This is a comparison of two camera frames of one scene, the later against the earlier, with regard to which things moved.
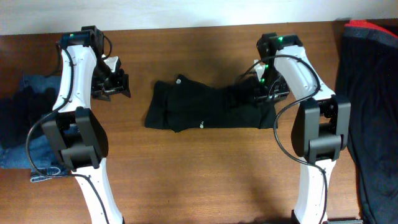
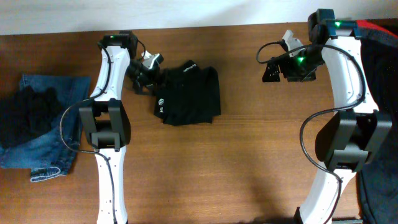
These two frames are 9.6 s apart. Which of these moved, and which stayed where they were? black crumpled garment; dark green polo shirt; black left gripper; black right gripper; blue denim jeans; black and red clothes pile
Moved: dark green polo shirt; black left gripper; black right gripper
Stayed: black crumpled garment; black and red clothes pile; blue denim jeans
